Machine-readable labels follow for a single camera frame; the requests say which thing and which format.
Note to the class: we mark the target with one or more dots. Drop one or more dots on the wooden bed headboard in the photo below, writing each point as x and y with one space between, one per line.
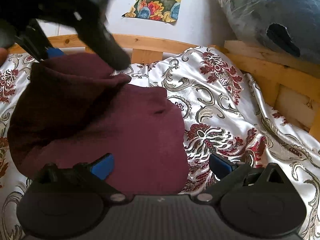
283 80

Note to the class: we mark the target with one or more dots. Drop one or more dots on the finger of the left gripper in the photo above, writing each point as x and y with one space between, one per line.
54 52

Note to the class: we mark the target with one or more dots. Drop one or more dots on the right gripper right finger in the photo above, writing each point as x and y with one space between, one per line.
220 166

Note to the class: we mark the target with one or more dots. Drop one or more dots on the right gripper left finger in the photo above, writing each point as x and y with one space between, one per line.
103 166

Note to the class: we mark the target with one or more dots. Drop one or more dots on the maroon cloth garment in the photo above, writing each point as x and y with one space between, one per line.
75 110

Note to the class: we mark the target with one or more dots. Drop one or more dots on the plastic wrapped blue blanket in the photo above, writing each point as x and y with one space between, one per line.
291 26

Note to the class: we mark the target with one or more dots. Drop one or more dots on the white floral satin bedspread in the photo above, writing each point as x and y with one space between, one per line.
225 112

